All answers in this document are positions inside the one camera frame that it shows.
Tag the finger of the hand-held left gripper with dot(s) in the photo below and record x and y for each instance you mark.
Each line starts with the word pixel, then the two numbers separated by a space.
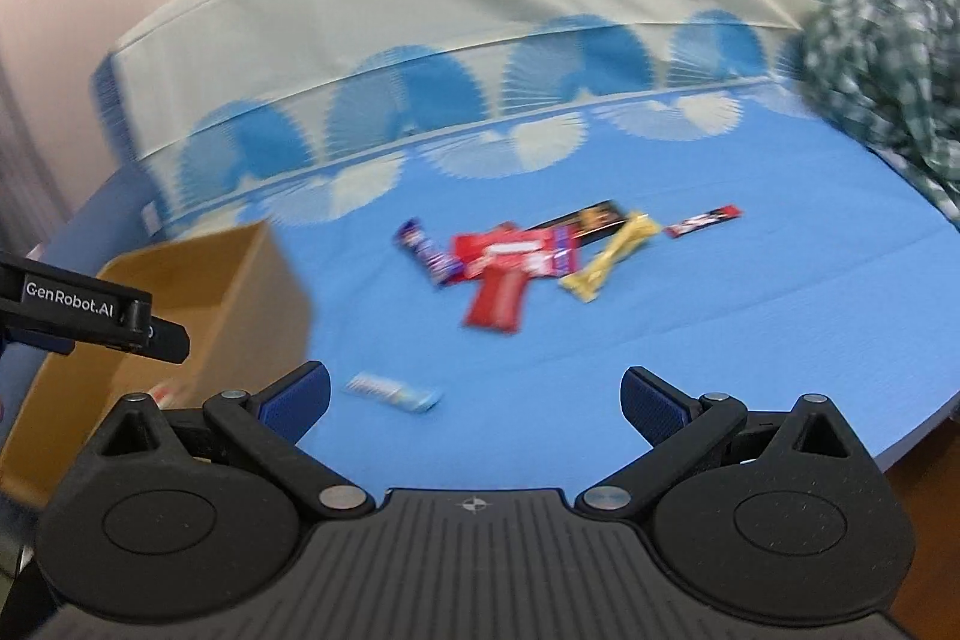
pixel 169 341

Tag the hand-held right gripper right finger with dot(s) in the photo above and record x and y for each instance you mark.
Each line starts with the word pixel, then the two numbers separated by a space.
pixel 654 404

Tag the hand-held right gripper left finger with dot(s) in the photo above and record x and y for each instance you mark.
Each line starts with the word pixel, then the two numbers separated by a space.
pixel 292 401

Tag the cardboard box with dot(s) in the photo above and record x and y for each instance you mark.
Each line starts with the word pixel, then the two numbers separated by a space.
pixel 225 310

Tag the blue white snack packet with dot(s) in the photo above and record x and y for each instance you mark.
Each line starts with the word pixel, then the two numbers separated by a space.
pixel 390 391

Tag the yellow snack packet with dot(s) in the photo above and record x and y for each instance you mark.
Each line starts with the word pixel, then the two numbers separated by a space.
pixel 607 261

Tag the red square snack packet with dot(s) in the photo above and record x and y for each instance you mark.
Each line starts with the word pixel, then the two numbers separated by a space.
pixel 495 302

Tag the purple snack packet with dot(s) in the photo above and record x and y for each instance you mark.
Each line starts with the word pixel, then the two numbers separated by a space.
pixel 424 250

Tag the red white snack packet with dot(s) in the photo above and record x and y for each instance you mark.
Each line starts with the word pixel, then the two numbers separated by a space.
pixel 495 250

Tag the blue fan-print sheet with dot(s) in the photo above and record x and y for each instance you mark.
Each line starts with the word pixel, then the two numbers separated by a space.
pixel 675 325

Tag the small red snack bar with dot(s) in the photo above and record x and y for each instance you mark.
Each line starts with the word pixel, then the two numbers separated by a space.
pixel 705 221

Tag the black snack bar packet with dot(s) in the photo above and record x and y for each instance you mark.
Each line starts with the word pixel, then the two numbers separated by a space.
pixel 592 216

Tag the green checked cloth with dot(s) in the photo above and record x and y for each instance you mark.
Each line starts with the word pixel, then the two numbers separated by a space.
pixel 885 48

